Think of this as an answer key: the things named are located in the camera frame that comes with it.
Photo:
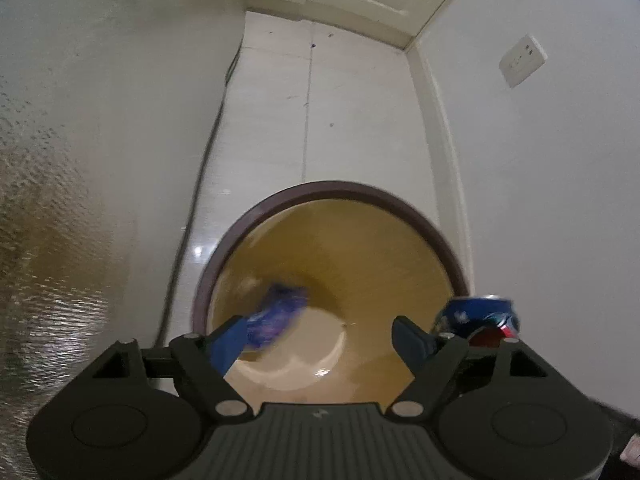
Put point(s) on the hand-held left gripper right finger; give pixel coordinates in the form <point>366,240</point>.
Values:
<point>407,337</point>

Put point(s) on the brown rimmed beige trash bin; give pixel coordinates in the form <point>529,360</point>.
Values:
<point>350,260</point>

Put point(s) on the white baseboard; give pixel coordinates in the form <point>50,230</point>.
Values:
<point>447,160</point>

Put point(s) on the blue soda can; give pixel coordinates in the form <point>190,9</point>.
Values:
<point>475,312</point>

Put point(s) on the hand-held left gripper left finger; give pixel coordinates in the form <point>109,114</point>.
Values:
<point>231,342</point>

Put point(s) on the white wall socket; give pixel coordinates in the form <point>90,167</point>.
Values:
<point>522,60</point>

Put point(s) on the blue snack wrapper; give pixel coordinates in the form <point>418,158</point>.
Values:
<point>277,310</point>

